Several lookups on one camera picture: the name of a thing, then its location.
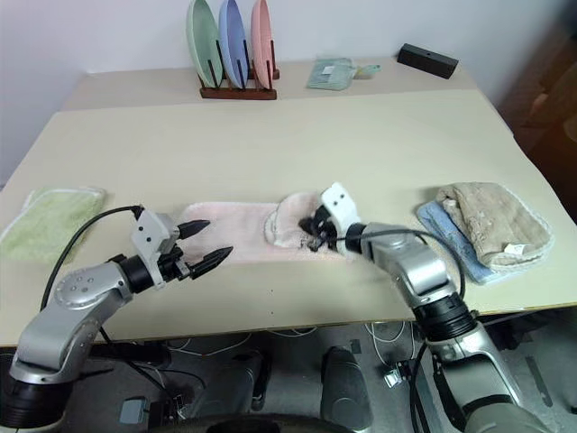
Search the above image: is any green plate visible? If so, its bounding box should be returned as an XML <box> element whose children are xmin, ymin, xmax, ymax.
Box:
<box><xmin>186</xmin><ymin>0</ymin><xmax>224</xmax><ymax>88</ymax></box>

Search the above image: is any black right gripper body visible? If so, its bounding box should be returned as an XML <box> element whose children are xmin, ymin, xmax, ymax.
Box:
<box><xmin>315</xmin><ymin>206</ymin><xmax>347</xmax><ymax>250</ymax></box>

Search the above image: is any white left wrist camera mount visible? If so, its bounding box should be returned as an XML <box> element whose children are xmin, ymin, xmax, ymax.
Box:
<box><xmin>130</xmin><ymin>208</ymin><xmax>179</xmax><ymax>290</ymax></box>

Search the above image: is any light blue towel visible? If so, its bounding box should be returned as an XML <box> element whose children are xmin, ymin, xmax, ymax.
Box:
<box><xmin>415</xmin><ymin>199</ymin><xmax>498</xmax><ymax>286</ymax></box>

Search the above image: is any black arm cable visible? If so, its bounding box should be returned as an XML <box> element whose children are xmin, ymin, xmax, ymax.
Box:
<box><xmin>39</xmin><ymin>205</ymin><xmax>145</xmax><ymax>313</ymax></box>
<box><xmin>333</xmin><ymin>228</ymin><xmax>467</xmax><ymax>301</ymax></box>

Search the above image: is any black rectangular box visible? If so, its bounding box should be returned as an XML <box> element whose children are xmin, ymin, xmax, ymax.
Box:
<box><xmin>396</xmin><ymin>42</ymin><xmax>461</xmax><ymax>81</ymax></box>

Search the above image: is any small grey floor device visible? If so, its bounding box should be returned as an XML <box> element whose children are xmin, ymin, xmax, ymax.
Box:
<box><xmin>118</xmin><ymin>398</ymin><xmax>151</xmax><ymax>426</ymax></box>

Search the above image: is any blue plate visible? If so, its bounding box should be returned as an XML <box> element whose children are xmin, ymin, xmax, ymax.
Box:
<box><xmin>217</xmin><ymin>0</ymin><xmax>251</xmax><ymax>88</ymax></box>

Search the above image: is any beige towel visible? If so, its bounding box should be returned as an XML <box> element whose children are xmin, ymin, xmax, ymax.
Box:
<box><xmin>434</xmin><ymin>180</ymin><xmax>555</xmax><ymax>273</ymax></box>

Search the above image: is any dark rounded robot foot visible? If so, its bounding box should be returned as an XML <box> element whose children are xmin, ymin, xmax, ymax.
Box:
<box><xmin>210</xmin><ymin>350</ymin><xmax>272</xmax><ymax>412</ymax></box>
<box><xmin>321</xmin><ymin>345</ymin><xmax>374</xmax><ymax>426</ymax></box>

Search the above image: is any pink towel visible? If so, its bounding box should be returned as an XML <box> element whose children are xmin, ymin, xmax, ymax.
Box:
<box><xmin>178</xmin><ymin>190</ymin><xmax>358</xmax><ymax>265</ymax></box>

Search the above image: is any pink plate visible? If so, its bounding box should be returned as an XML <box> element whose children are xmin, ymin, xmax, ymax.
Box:
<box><xmin>250</xmin><ymin>0</ymin><xmax>276</xmax><ymax>88</ymax></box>

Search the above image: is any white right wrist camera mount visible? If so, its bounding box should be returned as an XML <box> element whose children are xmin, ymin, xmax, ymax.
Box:
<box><xmin>319</xmin><ymin>181</ymin><xmax>364</xmax><ymax>239</ymax></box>

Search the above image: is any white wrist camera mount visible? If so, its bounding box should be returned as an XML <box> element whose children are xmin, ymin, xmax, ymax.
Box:
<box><xmin>319</xmin><ymin>181</ymin><xmax>364</xmax><ymax>239</ymax></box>
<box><xmin>130</xmin><ymin>208</ymin><xmax>179</xmax><ymax>290</ymax></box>

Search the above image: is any light green towel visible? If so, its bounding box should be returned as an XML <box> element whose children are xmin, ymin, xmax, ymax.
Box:
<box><xmin>0</xmin><ymin>185</ymin><xmax>108</xmax><ymax>263</ymax></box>

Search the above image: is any dark brown furniture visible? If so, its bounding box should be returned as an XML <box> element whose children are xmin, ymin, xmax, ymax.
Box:
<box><xmin>497</xmin><ymin>26</ymin><xmax>577</xmax><ymax>213</ymax></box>

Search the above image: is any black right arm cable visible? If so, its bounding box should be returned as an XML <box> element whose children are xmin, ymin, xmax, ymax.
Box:
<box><xmin>333</xmin><ymin>228</ymin><xmax>467</xmax><ymax>301</ymax></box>

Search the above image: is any folded teal towel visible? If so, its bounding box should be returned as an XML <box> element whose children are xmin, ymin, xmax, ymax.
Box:
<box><xmin>306</xmin><ymin>57</ymin><xmax>358</xmax><ymax>92</ymax></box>

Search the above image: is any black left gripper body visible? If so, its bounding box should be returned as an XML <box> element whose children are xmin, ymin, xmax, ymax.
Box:
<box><xmin>157</xmin><ymin>223</ymin><xmax>197</xmax><ymax>283</ymax></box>

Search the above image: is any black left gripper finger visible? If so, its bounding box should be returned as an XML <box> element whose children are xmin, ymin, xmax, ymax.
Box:
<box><xmin>179</xmin><ymin>219</ymin><xmax>212</xmax><ymax>241</ymax></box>
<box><xmin>188</xmin><ymin>245</ymin><xmax>234</xmax><ymax>278</ymax></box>

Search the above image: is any dark wooden plate rack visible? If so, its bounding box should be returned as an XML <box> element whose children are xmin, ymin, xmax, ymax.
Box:
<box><xmin>198</xmin><ymin>39</ymin><xmax>281</xmax><ymax>102</ymax></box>

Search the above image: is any white floor cable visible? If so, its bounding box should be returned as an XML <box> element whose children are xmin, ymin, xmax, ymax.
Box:
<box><xmin>360</xmin><ymin>320</ymin><xmax>420</xmax><ymax>366</ymax></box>

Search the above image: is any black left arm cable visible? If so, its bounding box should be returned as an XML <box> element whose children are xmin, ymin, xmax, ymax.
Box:
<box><xmin>39</xmin><ymin>205</ymin><xmax>145</xmax><ymax>313</ymax></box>

